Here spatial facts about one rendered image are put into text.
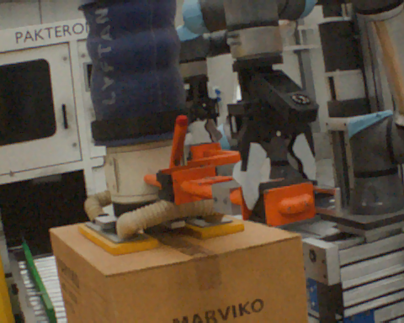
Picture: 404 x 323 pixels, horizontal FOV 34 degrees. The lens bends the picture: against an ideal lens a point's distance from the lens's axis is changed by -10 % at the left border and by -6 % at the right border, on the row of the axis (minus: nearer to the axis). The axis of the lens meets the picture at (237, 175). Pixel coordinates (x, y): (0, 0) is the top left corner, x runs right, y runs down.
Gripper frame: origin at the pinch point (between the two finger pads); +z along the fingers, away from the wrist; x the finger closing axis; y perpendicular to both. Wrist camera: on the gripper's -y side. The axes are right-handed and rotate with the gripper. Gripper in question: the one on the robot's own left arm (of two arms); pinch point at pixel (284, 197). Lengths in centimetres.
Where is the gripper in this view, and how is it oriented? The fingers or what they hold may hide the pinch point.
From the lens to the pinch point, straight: 99.7
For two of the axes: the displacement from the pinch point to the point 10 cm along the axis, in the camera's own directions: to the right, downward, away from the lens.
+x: -8.9, 1.8, -4.2
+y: -4.3, -0.7, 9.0
